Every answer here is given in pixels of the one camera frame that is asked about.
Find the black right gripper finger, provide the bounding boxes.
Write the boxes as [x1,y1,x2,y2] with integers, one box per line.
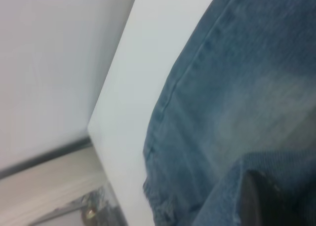
[240,170,316,226]

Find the blue denim kids jeans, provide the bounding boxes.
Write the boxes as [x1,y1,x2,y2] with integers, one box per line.
[142,0,316,226]

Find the small brass metal object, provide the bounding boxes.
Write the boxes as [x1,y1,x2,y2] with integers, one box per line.
[83,205,97,220]

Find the dark baseboard strip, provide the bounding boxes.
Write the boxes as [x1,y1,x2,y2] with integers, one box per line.
[0,136,93,180]

